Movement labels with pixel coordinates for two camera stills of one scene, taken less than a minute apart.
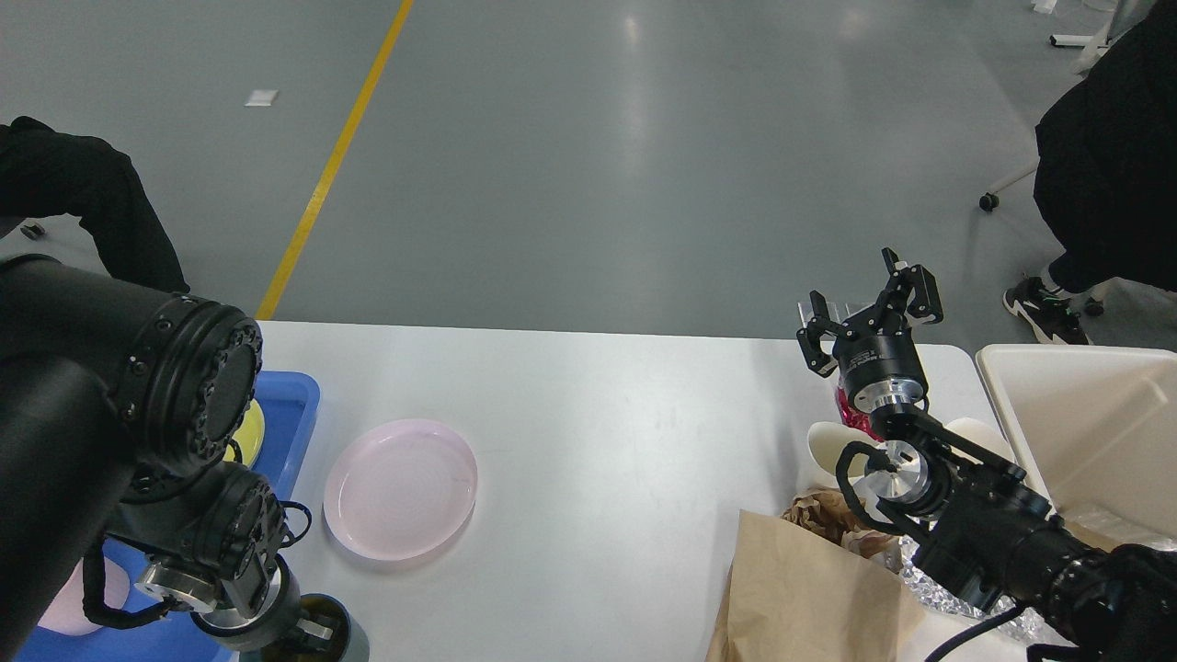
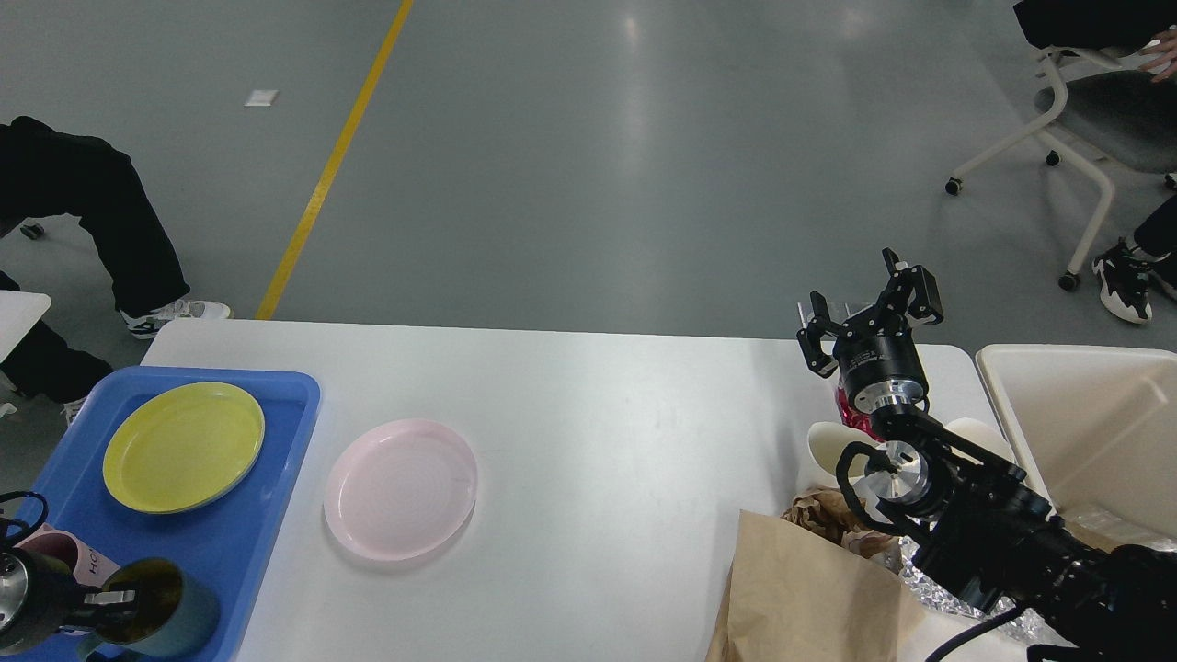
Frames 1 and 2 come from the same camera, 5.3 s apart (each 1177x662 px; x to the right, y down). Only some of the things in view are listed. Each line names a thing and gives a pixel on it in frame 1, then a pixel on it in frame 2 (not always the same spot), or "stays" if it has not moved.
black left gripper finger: [314, 629] to [109, 597]
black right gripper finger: [810, 338] stays
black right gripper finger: [887, 316] stays
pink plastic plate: [400, 489] stays
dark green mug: [327, 612] to [172, 615]
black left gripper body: [268, 624] to [39, 598]
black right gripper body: [879, 360] stays
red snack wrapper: [854, 416] stays
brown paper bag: [797, 595] stays
